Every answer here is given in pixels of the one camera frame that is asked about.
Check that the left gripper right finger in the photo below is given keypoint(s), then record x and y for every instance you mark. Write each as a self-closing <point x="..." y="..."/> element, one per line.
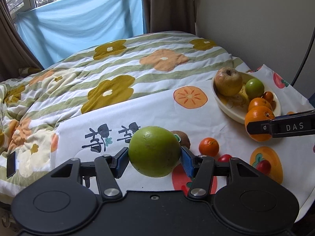
<point x="200" y="169"/>

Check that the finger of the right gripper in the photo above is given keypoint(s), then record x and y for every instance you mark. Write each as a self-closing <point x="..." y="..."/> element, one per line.
<point x="259" y="127"/>

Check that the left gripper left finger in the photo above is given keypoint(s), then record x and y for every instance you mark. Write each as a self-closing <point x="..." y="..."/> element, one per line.
<point x="109" y="168"/>

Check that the large orange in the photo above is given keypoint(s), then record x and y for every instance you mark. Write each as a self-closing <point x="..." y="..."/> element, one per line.
<point x="259" y="114"/>
<point x="257" y="102"/>

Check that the red cherry tomato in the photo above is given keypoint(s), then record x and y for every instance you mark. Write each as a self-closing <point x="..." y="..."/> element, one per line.
<point x="264" y="167"/>
<point x="224" y="158"/>

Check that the green apple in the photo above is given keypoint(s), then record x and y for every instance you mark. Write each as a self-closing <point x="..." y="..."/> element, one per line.
<point x="154" y="151"/>
<point x="254" y="88"/>

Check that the small mandarin on cloth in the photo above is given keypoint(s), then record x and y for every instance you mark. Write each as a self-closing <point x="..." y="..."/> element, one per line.
<point x="209" y="146"/>

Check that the large orange in bowl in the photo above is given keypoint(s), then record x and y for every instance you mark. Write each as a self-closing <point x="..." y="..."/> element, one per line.
<point x="257" y="102"/>

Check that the small mandarin in bowl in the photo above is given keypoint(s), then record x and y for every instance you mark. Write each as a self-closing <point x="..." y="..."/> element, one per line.
<point x="268" y="96"/>

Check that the brown kiwi with sticker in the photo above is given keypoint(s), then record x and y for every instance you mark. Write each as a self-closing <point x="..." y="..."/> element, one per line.
<point x="182" y="138"/>

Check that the cream ceramic fruit bowl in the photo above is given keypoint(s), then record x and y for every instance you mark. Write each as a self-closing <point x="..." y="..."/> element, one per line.
<point x="236" y="107"/>

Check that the green apple in bowl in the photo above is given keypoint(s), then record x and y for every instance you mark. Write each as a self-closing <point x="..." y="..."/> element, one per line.
<point x="254" y="88"/>

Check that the white fruit-print cloth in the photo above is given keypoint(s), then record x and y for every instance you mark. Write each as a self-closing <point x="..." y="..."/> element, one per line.
<point x="193" y="110"/>

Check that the large yellowish apple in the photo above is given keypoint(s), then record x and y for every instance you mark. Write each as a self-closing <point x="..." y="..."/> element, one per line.
<point x="228" y="81"/>

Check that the floral striped duvet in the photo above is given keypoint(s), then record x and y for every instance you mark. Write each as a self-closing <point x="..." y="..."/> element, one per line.
<point x="33" y="107"/>

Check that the black smartphone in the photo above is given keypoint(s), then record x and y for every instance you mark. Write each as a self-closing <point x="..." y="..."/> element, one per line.
<point x="11" y="165"/>

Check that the brown left curtain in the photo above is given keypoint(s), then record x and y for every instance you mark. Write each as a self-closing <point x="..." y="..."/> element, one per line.
<point x="16" y="58"/>

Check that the brown curtain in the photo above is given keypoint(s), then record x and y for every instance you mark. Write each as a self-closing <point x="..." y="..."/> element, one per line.
<point x="16" y="58"/>
<point x="169" y="15"/>

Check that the light blue window sheet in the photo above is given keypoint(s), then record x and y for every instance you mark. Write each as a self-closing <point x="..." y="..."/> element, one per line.
<point x="59" y="29"/>

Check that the brown right curtain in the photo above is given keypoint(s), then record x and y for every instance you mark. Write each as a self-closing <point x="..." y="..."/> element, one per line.
<point x="169" y="15"/>

